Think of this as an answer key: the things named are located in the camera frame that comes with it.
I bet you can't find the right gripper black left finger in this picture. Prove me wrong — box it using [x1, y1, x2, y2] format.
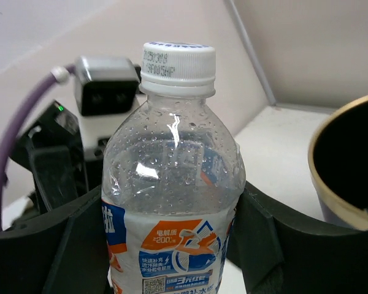
[0, 187, 109, 293]

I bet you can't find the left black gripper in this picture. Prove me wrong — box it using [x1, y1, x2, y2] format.
[10, 101, 106, 214]

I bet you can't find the clear bottle orange blue label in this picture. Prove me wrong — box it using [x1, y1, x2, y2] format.
[101, 42, 246, 293]

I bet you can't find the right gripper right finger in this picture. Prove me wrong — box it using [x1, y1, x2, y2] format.
[227, 183, 368, 293]

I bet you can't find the black bin with gold rim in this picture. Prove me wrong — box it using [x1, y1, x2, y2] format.
[307, 95, 368, 230]

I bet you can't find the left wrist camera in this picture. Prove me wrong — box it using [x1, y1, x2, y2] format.
[74, 56, 140, 116]

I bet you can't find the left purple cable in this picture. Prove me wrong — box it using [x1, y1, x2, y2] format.
[0, 63, 77, 232]

